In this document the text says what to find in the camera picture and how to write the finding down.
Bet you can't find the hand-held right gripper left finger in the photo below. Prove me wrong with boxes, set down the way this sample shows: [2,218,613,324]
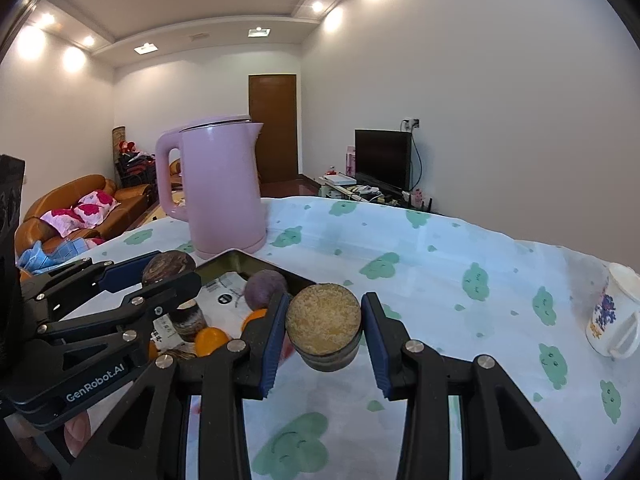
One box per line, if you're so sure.
[92,290,292,480]

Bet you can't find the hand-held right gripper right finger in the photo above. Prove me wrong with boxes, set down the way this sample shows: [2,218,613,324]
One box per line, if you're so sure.
[361,291,581,480]

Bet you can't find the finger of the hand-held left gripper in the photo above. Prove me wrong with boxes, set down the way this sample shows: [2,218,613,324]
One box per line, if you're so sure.
[20,250,163,323]
[35,271,202,348]

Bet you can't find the dark water chestnut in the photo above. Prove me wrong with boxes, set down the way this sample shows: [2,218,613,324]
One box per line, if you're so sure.
[141,250,197,288]

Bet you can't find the small orange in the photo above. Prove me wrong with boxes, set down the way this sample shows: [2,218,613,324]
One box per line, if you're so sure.
[241,308,268,333]

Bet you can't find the sugarcane piece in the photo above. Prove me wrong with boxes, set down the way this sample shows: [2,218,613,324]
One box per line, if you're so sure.
[170,300,207,343]
[285,282,362,373]

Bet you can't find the purple passion fruit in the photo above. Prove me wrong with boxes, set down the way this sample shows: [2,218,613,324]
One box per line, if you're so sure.
[244,270,290,313]

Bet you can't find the large orange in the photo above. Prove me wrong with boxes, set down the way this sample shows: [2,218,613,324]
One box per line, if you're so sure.
[194,326,231,358]

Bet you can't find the pink tin box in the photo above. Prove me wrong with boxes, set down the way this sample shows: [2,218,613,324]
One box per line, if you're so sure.
[145,249,318,366]

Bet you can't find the person's left hand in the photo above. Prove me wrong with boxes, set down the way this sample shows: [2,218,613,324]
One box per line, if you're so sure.
[65,407,94,456]

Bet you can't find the white food packet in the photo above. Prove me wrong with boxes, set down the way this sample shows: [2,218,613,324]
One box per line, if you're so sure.
[150,312,181,351]
[200,272,251,333]

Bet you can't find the brown leather sofa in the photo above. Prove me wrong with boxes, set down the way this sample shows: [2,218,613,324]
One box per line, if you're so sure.
[14,174,157,261]

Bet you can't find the pink floral cushion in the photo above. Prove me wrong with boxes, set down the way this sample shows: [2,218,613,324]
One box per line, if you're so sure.
[39,207,101,241]
[74,189,121,226]

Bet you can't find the blue checked cloth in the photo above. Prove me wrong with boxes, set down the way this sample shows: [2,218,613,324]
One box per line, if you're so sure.
[17,237,106,276]

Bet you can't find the dark stacked chairs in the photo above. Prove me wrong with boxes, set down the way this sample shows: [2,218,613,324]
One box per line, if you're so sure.
[116,140,158,191]

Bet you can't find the pink electric kettle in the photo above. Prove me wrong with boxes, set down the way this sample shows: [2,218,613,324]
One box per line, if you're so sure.
[155,115,267,260]

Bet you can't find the brown patterned board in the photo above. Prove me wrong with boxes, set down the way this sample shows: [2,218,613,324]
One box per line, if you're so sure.
[111,126,126,173]

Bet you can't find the low television stand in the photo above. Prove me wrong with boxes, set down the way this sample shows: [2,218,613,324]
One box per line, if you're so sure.
[315,175,441,213]

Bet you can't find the black television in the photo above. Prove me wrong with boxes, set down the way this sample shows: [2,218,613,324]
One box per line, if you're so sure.
[354,129,413,193]

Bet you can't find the brown wooden door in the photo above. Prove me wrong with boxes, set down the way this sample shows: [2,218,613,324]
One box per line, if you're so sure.
[248,74,299,185]

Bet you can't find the white mug with blue print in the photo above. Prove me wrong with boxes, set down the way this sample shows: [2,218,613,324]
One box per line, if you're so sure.
[586,262,640,359]

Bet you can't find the black power cable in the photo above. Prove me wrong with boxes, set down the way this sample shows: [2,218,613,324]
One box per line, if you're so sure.
[411,130,426,193]

